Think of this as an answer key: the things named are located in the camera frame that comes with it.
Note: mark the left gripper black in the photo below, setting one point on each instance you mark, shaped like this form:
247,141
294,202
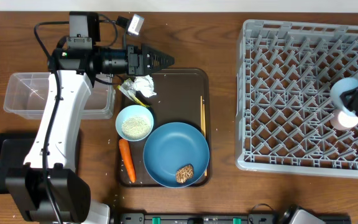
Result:
136,60

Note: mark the white tissue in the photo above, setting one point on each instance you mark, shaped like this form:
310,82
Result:
145,85

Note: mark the yellow silver snack wrapper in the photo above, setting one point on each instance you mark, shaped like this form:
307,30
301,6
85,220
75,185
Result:
127,89

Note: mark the light blue small bowl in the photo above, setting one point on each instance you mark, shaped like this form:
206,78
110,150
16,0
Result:
130,111

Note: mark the white rice grains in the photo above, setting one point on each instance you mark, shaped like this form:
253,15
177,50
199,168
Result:
136,127

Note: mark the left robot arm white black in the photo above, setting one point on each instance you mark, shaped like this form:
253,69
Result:
46,188

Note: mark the grey dishwasher rack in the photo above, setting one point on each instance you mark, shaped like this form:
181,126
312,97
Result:
285,71

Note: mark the pink plastic cup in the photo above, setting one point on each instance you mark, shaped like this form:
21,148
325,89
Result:
342,121

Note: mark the dark brown serving tray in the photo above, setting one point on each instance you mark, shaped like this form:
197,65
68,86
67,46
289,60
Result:
177,99

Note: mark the wooden chopstick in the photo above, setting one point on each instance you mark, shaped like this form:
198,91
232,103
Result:
204,130
201,105

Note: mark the dark blue plate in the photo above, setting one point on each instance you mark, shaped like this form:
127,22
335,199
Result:
171,147

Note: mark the orange carrot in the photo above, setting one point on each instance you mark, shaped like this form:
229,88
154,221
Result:
127,159

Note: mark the brown mushroom piece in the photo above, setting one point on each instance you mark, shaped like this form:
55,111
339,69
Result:
185,173

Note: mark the clear plastic bin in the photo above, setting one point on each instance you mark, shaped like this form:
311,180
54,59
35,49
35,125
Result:
27,93

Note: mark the black plastic tray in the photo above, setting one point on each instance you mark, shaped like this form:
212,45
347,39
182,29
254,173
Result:
13,149

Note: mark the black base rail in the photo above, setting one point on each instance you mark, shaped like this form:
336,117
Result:
140,218

